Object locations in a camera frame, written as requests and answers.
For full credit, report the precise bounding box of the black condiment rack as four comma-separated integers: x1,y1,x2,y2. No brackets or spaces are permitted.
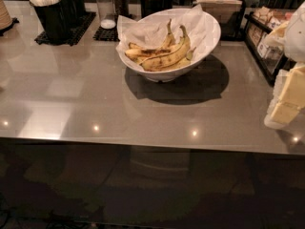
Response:
244,11,295,86

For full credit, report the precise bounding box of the pepper shaker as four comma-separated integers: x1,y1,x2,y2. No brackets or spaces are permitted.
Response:
111,0,131,18

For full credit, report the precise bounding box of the bottom yellow banana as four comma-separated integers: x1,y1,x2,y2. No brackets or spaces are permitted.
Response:
152,48,195,72

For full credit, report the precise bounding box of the white ceramic bowl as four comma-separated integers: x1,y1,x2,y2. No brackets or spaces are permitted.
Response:
118,7,222,83

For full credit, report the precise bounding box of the upright yellow banana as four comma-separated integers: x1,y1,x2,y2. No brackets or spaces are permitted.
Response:
160,20,175,49

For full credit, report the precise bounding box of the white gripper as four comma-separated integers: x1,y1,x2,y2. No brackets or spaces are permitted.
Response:
263,2,305,129

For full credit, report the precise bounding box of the spotted banana left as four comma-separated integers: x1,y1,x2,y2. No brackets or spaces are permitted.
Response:
125,43,171,61

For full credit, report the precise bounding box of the white paper liner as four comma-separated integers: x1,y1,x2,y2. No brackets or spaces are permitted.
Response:
115,4,217,69

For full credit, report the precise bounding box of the black cup with white cutlery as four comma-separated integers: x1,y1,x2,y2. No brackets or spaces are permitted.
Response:
30,0,67,29

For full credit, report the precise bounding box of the black cup rear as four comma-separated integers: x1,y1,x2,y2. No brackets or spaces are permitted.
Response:
61,0,85,27

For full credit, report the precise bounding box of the salt shaker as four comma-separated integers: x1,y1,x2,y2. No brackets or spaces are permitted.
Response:
96,0,116,30

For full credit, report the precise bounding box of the black rubber mat small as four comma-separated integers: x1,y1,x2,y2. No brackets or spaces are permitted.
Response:
93,14,123,42

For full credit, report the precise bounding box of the black rubber mat left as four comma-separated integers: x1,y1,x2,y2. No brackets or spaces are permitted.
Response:
34,11,96,46

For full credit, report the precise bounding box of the stack of paper cups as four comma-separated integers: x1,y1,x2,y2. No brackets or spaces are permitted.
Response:
0,0,12,30

